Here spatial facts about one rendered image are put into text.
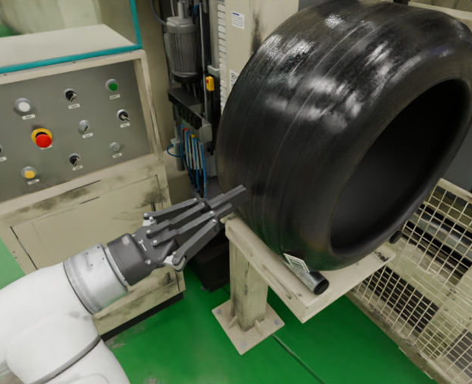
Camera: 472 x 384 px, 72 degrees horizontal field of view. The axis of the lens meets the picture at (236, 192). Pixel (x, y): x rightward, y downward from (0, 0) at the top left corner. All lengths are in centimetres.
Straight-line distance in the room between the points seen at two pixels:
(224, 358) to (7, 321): 128
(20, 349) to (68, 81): 74
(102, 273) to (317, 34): 48
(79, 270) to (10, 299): 8
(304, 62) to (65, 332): 51
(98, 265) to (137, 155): 76
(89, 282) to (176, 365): 124
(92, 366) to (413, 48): 62
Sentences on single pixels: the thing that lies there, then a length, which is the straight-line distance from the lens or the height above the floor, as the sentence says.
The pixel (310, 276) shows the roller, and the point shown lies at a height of 92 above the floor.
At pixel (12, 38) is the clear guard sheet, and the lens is 100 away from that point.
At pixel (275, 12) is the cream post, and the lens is 83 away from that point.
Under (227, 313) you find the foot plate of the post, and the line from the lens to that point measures 178.
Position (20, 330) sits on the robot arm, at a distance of 51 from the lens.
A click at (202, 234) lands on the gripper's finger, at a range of 51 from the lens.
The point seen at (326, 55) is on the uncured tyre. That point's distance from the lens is 55.
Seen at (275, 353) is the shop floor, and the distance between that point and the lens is 171.
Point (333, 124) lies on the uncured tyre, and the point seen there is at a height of 133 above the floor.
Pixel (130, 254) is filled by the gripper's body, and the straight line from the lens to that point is 50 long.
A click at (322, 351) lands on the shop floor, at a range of 175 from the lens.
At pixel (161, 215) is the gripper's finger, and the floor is 118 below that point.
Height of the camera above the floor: 155
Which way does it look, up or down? 40 degrees down
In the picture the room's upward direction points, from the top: straight up
